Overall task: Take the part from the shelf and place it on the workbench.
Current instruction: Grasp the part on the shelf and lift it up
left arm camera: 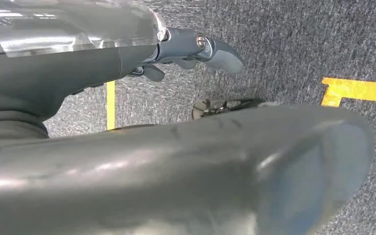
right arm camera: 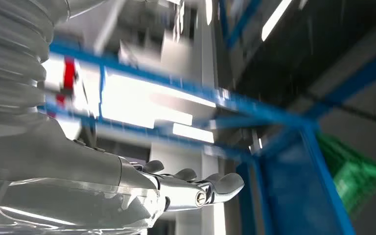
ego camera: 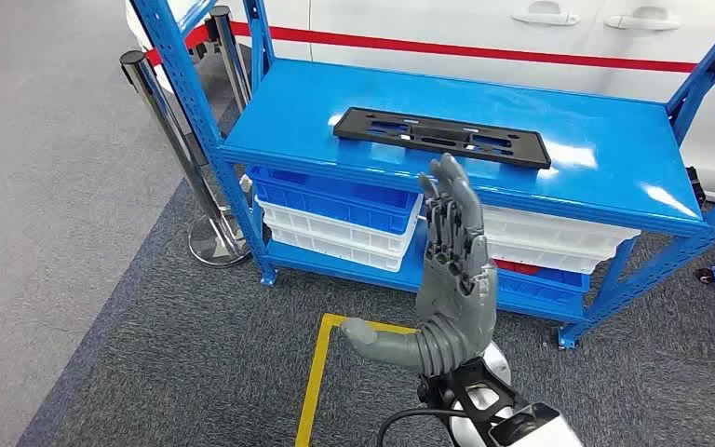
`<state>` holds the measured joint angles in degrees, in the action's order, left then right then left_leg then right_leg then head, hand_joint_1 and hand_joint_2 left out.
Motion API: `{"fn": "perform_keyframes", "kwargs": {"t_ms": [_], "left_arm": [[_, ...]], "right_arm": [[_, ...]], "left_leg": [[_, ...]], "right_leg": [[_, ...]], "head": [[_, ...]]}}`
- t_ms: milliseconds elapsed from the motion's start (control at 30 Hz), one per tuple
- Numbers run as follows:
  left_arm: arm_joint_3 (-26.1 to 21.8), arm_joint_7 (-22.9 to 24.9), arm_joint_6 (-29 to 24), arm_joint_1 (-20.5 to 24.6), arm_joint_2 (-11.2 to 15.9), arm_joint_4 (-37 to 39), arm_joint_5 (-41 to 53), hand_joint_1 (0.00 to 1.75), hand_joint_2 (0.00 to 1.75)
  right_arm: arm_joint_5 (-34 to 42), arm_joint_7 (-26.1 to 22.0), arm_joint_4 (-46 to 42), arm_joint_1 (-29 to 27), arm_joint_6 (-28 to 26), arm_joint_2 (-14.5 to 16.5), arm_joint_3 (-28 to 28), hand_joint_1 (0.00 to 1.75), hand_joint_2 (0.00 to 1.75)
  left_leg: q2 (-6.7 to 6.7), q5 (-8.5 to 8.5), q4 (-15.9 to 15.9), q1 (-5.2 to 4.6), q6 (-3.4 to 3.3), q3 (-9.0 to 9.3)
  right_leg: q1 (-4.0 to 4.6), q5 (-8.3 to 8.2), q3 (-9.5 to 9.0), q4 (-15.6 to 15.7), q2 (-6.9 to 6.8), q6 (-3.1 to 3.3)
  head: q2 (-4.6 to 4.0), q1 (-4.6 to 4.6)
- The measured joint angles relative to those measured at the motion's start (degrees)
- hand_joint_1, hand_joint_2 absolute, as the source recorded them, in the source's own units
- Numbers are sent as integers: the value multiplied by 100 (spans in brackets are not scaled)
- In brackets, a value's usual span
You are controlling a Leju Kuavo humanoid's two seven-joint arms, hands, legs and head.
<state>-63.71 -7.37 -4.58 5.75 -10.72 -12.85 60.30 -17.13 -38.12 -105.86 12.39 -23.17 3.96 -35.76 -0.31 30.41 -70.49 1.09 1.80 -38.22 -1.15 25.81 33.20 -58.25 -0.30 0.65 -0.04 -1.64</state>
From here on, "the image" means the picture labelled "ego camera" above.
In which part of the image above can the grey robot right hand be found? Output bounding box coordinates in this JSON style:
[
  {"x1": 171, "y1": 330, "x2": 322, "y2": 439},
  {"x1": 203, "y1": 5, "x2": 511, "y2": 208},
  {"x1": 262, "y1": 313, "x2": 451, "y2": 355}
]
[{"x1": 340, "y1": 153, "x2": 499, "y2": 375}]

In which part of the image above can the black plastic mounting panel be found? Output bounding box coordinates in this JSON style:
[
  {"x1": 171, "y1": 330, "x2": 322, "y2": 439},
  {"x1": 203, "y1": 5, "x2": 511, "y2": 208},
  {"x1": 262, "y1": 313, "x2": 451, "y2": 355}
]
[{"x1": 332, "y1": 106, "x2": 552, "y2": 170}]

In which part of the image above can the large blue metal shelf rack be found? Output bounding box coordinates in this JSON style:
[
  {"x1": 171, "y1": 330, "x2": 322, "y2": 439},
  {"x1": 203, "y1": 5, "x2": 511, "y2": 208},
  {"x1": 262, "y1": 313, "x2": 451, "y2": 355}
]
[{"x1": 128, "y1": 0, "x2": 715, "y2": 351}]

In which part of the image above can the red flat item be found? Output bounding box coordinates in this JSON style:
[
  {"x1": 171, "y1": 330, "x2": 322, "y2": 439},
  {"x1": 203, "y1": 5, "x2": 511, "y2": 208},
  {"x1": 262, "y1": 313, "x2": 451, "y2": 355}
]
[{"x1": 492, "y1": 259, "x2": 545, "y2": 278}]

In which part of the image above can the blue plastic crate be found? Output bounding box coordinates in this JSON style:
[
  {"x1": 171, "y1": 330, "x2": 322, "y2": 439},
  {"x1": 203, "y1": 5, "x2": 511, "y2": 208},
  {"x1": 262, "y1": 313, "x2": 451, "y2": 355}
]
[
  {"x1": 245, "y1": 164, "x2": 425, "y2": 237},
  {"x1": 493, "y1": 266, "x2": 592, "y2": 308}
]

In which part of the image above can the yellow floor tape square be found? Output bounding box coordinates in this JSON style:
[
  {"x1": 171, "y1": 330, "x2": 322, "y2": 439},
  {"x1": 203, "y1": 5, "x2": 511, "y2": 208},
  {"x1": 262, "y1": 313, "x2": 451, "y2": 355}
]
[{"x1": 293, "y1": 312, "x2": 419, "y2": 447}]

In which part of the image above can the black ribbed block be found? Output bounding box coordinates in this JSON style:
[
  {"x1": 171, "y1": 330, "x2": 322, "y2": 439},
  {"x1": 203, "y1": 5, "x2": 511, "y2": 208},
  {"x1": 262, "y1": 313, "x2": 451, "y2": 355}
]
[{"x1": 685, "y1": 165, "x2": 708, "y2": 210}]

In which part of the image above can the white car with red stripe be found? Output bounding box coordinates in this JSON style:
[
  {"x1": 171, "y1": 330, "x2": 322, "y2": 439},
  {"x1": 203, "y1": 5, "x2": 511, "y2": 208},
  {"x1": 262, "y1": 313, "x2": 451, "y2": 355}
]
[{"x1": 124, "y1": 0, "x2": 715, "y2": 202}]

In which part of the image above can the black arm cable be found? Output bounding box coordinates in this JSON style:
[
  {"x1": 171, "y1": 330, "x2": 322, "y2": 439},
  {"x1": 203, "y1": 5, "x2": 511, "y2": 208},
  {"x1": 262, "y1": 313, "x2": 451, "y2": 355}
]
[{"x1": 375, "y1": 407, "x2": 464, "y2": 447}]

